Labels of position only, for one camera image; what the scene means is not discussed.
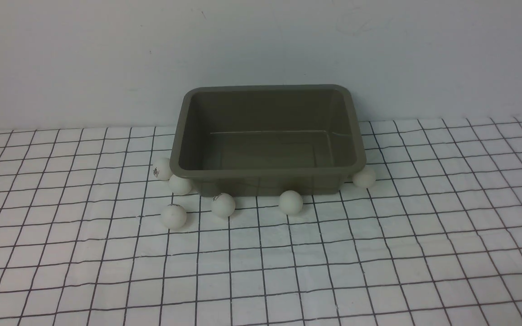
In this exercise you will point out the white ping-pong ball with logo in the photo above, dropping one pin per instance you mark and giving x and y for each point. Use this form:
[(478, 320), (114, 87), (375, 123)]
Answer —
[(223, 205)]

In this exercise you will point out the olive green plastic bin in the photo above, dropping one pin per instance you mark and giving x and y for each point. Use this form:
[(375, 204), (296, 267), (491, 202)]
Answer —
[(253, 141)]

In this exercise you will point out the white grid-pattern tablecloth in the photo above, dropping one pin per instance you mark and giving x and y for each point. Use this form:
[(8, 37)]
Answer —
[(437, 241)]

